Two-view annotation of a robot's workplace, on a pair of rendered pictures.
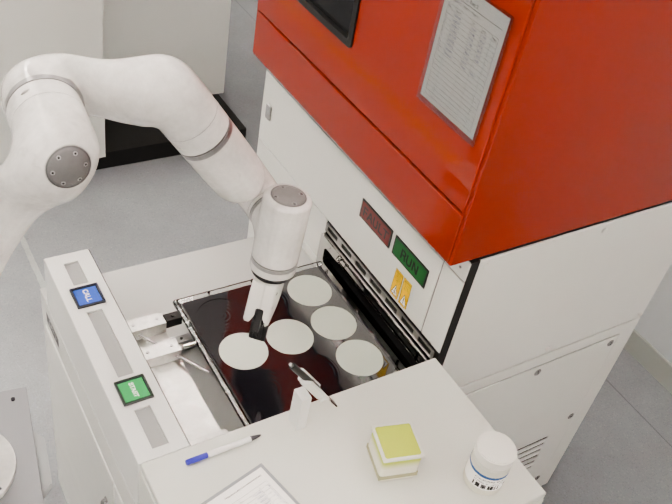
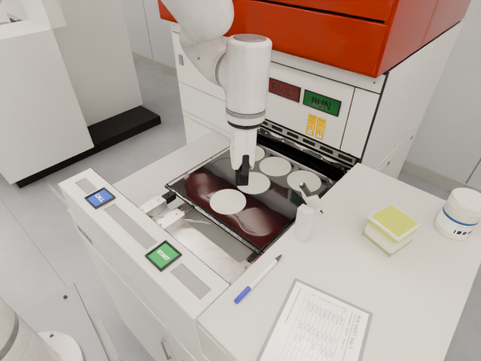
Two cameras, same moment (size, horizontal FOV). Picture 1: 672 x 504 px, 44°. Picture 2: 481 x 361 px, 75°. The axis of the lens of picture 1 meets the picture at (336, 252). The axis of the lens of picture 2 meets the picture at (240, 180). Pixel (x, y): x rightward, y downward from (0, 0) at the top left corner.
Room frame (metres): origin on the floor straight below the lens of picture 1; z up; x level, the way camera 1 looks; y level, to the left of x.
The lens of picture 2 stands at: (0.52, 0.21, 1.51)
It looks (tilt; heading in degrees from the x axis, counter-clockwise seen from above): 40 degrees down; 351
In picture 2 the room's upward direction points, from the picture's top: straight up
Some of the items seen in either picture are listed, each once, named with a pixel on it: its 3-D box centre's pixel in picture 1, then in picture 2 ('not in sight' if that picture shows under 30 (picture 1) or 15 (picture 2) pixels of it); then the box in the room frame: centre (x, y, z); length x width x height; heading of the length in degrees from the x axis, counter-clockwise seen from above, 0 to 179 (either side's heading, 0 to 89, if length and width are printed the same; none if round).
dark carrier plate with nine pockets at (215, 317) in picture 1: (289, 337); (253, 183); (1.21, 0.06, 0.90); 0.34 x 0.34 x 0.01; 38
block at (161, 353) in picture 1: (159, 353); (169, 223); (1.10, 0.30, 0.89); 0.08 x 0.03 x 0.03; 128
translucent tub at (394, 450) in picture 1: (394, 452); (389, 230); (0.90, -0.17, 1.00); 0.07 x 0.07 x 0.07; 23
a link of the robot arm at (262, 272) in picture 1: (274, 261); (245, 112); (1.10, 0.10, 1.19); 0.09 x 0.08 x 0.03; 176
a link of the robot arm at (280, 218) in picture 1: (280, 224); (245, 72); (1.11, 0.10, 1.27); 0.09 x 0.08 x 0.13; 34
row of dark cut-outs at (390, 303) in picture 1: (376, 286); (293, 135); (1.36, -0.10, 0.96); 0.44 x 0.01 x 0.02; 38
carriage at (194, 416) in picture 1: (173, 391); (190, 246); (1.04, 0.25, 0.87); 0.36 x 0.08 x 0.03; 38
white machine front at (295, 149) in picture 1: (343, 215); (253, 100); (1.50, 0.00, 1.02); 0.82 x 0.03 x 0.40; 38
